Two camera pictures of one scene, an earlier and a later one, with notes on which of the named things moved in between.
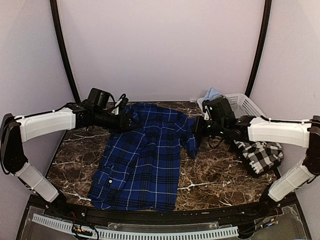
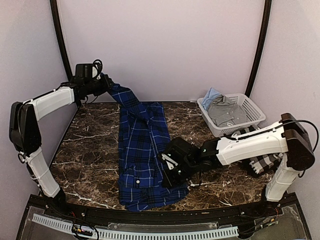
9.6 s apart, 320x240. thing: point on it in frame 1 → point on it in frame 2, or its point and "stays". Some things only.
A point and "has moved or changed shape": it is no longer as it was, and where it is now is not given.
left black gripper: x=123 y=125 → x=107 y=86
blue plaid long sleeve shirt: x=139 y=169 has moved or changed shape
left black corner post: x=56 y=23 stays
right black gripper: x=198 y=130 → x=170 y=181
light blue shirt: x=210 y=94 stays
